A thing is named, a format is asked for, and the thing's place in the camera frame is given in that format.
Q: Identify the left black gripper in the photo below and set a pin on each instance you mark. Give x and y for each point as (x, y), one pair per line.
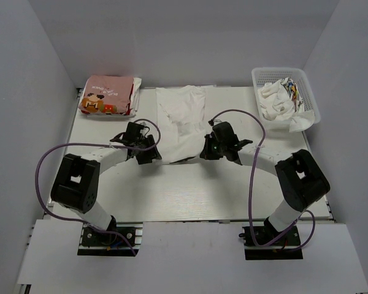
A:
(151, 154)

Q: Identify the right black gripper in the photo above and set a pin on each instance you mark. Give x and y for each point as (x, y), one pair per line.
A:
(207, 153)

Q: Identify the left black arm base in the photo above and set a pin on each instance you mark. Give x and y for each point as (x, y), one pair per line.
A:
(93, 243)

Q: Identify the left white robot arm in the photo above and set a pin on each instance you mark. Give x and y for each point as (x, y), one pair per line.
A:
(77, 181)

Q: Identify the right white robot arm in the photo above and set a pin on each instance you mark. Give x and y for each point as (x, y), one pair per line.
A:
(301, 180)

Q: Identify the pink folded t shirt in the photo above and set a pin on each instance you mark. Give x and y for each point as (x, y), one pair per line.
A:
(107, 95)

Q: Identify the crumpled white shirt in basket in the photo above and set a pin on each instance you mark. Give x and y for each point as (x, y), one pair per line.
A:
(282, 102)

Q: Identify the white plastic basket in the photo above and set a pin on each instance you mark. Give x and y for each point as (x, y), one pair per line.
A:
(262, 75)

